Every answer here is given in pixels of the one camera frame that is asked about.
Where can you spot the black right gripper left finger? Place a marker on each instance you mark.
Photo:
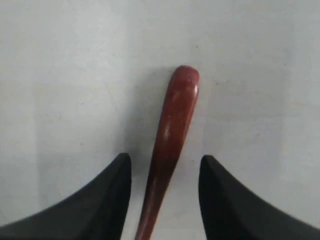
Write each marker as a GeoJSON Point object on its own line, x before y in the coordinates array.
{"type": "Point", "coordinates": [95, 212]}

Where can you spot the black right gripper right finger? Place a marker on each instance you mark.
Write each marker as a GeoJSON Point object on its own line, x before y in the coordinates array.
{"type": "Point", "coordinates": [230, 211]}

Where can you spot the red-brown wooden spoon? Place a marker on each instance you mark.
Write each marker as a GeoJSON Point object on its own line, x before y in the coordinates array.
{"type": "Point", "coordinates": [175, 119]}

